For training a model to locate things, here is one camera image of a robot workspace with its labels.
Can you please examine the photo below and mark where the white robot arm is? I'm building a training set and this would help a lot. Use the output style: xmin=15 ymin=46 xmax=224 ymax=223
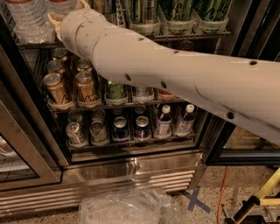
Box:
xmin=47 ymin=0 xmax=280 ymax=145

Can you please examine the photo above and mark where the right clear water bottle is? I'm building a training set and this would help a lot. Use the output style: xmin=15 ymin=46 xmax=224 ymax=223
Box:
xmin=48 ymin=0 xmax=77 ymax=15

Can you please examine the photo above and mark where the clear water bottle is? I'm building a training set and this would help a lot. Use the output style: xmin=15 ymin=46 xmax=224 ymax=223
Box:
xmin=48 ymin=0 xmax=77 ymax=15
xmin=4 ymin=0 xmax=55 ymax=44

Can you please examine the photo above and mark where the left clear water bottle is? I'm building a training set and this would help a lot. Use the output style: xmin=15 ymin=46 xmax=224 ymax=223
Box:
xmin=4 ymin=0 xmax=55 ymax=44

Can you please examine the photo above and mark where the stainless steel display fridge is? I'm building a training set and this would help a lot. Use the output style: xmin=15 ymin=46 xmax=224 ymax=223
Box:
xmin=0 ymin=0 xmax=280 ymax=218

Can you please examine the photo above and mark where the left glass fridge door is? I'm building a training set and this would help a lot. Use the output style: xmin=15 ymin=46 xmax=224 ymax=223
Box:
xmin=0 ymin=47 xmax=61 ymax=192

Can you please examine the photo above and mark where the left white-cap dark bottle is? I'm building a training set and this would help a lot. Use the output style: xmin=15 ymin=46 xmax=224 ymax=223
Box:
xmin=156 ymin=104 xmax=172 ymax=138

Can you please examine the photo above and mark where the white-cap dark bottle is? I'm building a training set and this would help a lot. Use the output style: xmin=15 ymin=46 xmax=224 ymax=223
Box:
xmin=174 ymin=104 xmax=195 ymax=137
xmin=156 ymin=104 xmax=172 ymax=138

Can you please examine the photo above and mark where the right white-cap dark bottle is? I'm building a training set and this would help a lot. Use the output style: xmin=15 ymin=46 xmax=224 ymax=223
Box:
xmin=174 ymin=104 xmax=195 ymax=137

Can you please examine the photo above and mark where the open glass fridge door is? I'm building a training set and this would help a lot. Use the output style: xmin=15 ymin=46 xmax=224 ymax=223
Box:
xmin=203 ymin=0 xmax=280 ymax=165

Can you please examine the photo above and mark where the back left orange can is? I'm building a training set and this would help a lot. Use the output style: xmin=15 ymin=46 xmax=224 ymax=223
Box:
xmin=52 ymin=47 xmax=69 ymax=61

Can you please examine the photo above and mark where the orange can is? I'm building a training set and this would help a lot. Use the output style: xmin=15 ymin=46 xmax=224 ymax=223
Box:
xmin=46 ymin=59 xmax=67 ymax=77
xmin=76 ymin=59 xmax=94 ymax=72
xmin=52 ymin=47 xmax=69 ymax=61
xmin=43 ymin=73 xmax=74 ymax=110
xmin=75 ymin=71 xmax=101 ymax=108

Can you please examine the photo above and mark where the middle left orange can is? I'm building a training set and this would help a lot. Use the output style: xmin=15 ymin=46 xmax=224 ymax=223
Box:
xmin=46 ymin=59 xmax=67 ymax=77

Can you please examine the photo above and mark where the plaid tall can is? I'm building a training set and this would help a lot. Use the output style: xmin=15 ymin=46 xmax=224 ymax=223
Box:
xmin=93 ymin=0 xmax=126 ymax=27

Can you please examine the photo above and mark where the front left orange can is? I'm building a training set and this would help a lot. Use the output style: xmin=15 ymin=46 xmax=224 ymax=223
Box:
xmin=43 ymin=73 xmax=74 ymax=110

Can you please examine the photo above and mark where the green white tall can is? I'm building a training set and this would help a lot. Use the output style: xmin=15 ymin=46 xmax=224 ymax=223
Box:
xmin=127 ymin=0 xmax=160 ymax=36

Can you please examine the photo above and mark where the front green can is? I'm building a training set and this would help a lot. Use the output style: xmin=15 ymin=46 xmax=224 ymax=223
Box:
xmin=105 ymin=80 xmax=128 ymax=105

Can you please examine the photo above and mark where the front silver can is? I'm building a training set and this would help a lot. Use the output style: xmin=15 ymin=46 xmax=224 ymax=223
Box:
xmin=132 ymin=87 xmax=154 ymax=103

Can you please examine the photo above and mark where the silver can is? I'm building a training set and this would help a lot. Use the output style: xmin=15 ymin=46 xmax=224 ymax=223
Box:
xmin=89 ymin=120 xmax=109 ymax=145
xmin=66 ymin=122 xmax=88 ymax=148
xmin=132 ymin=87 xmax=154 ymax=103

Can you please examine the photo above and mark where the bottom left silver can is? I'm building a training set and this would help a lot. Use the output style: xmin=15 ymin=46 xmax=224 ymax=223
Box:
xmin=66 ymin=122 xmax=88 ymax=148

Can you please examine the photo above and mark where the green tall can left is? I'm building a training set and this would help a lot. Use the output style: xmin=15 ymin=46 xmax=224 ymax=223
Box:
xmin=159 ymin=0 xmax=194 ymax=35

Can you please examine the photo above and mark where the front left red cola can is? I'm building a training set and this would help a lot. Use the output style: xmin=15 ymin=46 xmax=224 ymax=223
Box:
xmin=158 ymin=89 xmax=175 ymax=101

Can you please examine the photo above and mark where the left blue pepsi can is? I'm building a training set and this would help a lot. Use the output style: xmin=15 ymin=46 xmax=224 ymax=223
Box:
xmin=113 ymin=116 xmax=129 ymax=141

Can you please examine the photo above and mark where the blue pepsi can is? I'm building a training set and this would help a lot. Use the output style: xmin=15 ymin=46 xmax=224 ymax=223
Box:
xmin=135 ymin=115 xmax=151 ymax=139
xmin=113 ymin=116 xmax=129 ymax=141

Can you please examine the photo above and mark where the right blue pepsi can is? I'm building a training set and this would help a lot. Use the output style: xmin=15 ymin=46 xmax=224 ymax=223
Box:
xmin=135 ymin=115 xmax=151 ymax=139

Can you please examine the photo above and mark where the green tall can right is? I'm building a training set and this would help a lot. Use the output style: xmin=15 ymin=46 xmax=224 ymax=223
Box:
xmin=192 ymin=0 xmax=231 ymax=34

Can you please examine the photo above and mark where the clear plastic bin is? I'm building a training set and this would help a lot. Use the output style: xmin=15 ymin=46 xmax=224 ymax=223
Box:
xmin=78 ymin=189 xmax=184 ymax=224

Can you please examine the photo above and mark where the blue tape cross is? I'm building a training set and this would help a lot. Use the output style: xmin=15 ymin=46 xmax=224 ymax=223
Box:
xmin=179 ymin=187 xmax=211 ymax=214

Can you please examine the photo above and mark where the yellow black stand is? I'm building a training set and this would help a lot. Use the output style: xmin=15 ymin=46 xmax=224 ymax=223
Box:
xmin=225 ymin=168 xmax=280 ymax=224

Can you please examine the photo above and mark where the orange cable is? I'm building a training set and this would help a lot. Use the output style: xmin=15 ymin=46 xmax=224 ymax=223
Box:
xmin=216 ymin=165 xmax=230 ymax=224

